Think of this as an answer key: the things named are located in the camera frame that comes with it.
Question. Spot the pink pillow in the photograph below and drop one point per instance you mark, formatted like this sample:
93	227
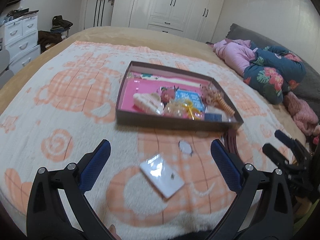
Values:
237	54

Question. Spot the beige dotted ribbon bow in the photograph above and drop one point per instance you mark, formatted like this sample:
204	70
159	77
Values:
210	96

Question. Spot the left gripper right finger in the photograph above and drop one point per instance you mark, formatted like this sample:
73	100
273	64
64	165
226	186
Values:
262	207

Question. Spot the maroon hair claw clip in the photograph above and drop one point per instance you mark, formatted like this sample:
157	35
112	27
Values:
230	141

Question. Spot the grey headboard cushion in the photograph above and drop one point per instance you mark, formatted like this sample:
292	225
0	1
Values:
308	89

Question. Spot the white orange plush blanket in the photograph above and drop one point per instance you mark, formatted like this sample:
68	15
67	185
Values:
68	107

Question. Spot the blue rectangular box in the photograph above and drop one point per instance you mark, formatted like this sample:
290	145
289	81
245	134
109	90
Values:
213	117

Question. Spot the brown shallow cardboard tray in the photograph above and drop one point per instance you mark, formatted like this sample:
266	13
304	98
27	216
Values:
231	118

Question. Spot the white earring card packet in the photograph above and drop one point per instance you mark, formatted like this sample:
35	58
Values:
163	177

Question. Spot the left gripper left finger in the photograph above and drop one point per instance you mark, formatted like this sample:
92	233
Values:
58	208

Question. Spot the white built-in wardrobe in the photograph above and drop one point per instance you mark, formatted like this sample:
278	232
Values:
192	19

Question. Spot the clear pearl flower clip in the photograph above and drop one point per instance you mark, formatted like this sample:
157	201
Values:
174	109

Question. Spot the white drawer cabinet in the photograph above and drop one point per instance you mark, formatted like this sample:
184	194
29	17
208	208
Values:
20	38

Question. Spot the cream white claw clip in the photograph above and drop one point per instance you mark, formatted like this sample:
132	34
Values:
149	103

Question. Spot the person's left hand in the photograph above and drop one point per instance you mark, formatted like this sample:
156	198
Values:
112	230

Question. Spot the pink fluffy blanket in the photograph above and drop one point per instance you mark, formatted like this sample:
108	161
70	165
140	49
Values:
303	115

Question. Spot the dark clothes pile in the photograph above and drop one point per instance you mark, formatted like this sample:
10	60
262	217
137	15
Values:
54	36

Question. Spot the tan bed sheet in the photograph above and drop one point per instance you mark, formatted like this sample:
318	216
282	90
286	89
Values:
116	36

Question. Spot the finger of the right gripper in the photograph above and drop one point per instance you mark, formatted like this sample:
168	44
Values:
287	138
275	156

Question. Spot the floral navy quilt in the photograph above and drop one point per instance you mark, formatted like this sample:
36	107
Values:
273	73

